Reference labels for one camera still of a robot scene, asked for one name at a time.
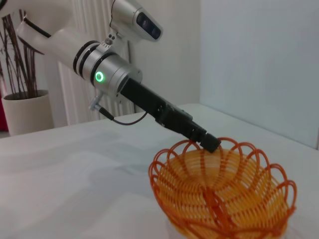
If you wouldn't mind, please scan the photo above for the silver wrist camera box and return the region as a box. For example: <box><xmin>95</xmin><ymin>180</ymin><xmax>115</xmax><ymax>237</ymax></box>
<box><xmin>110</xmin><ymin>0</ymin><xmax>164</xmax><ymax>42</ymax></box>

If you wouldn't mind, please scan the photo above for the black cable with plug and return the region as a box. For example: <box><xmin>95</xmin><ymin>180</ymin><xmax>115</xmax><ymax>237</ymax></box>
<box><xmin>89</xmin><ymin>91</ymin><xmax>148</xmax><ymax>126</ymax></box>

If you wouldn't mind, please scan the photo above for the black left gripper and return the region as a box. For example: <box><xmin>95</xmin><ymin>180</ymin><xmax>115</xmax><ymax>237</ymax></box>
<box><xmin>119</xmin><ymin>77</ymin><xmax>222</xmax><ymax>154</ymax></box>

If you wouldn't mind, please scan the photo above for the dried dark branches plant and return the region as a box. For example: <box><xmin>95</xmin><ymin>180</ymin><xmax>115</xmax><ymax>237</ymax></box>
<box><xmin>0</xmin><ymin>9</ymin><xmax>46</xmax><ymax>98</ymax></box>

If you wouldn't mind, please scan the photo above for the cream plant pot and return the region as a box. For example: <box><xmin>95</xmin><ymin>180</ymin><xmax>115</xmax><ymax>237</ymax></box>
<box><xmin>1</xmin><ymin>89</ymin><xmax>54</xmax><ymax>136</ymax></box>

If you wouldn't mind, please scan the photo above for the white wall radiator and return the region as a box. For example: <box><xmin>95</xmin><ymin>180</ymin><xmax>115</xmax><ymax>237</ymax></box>
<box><xmin>44</xmin><ymin>0</ymin><xmax>137</xmax><ymax>128</ymax></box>

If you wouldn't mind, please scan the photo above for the orange wire basket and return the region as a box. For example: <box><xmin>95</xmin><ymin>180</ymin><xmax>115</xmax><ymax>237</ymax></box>
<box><xmin>148</xmin><ymin>136</ymin><xmax>298</xmax><ymax>239</ymax></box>

